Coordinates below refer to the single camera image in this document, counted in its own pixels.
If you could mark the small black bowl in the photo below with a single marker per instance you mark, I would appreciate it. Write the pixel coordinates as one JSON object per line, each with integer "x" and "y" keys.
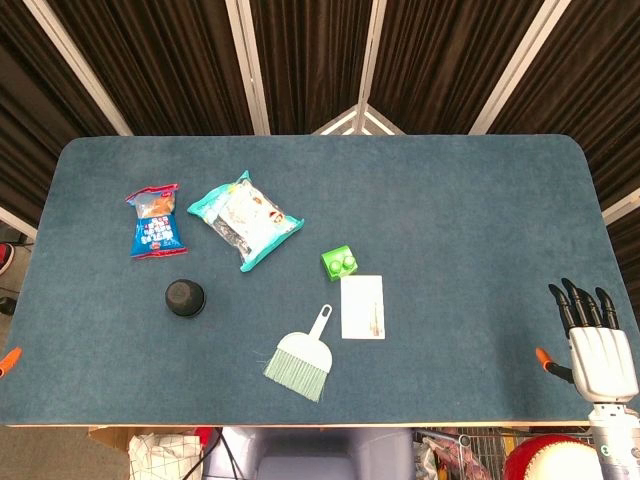
{"x": 182, "y": 297}

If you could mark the teal white snack bag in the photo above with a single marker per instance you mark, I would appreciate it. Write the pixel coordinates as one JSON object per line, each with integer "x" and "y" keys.
{"x": 250, "y": 220}

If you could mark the white checked cloth bag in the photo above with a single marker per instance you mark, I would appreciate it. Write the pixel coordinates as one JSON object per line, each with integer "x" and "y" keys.
{"x": 160, "y": 457}

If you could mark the white partition frame post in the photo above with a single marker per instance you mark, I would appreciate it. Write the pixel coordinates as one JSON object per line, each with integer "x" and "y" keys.
{"x": 371, "y": 60}
{"x": 515, "y": 65}
{"x": 80, "y": 65}
{"x": 247, "y": 65}

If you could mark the brown cardboard box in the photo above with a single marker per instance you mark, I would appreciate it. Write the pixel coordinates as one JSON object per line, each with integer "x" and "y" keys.
{"x": 112, "y": 437}

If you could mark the green toy brick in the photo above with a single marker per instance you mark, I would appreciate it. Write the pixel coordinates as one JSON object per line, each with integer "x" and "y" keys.
{"x": 332, "y": 262}

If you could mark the blue felt table cover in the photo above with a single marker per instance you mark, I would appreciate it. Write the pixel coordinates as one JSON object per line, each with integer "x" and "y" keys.
{"x": 450, "y": 225}

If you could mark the white printed card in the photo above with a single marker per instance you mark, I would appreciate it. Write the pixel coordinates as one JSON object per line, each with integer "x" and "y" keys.
{"x": 360, "y": 310}

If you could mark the mint green hand brush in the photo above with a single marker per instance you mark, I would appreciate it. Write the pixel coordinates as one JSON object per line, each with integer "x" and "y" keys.
{"x": 305, "y": 355}

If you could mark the dark brown pleated curtain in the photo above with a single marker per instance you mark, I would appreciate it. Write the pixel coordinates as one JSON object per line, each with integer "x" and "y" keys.
{"x": 310, "y": 50}

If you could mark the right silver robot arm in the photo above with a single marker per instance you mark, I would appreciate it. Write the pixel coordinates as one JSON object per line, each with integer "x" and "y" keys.
{"x": 615, "y": 440}

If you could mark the blue red snack bag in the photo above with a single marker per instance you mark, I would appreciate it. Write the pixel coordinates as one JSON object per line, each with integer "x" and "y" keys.
{"x": 155, "y": 235}

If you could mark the grey blue robot torso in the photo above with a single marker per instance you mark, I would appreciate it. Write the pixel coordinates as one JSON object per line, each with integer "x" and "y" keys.
{"x": 310, "y": 450}

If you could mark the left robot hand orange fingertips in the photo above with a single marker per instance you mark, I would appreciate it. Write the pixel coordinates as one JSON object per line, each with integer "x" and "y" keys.
{"x": 10, "y": 360}

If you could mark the right robot hand orange thumb tip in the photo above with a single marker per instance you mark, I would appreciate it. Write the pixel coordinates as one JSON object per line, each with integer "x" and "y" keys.
{"x": 600, "y": 360}

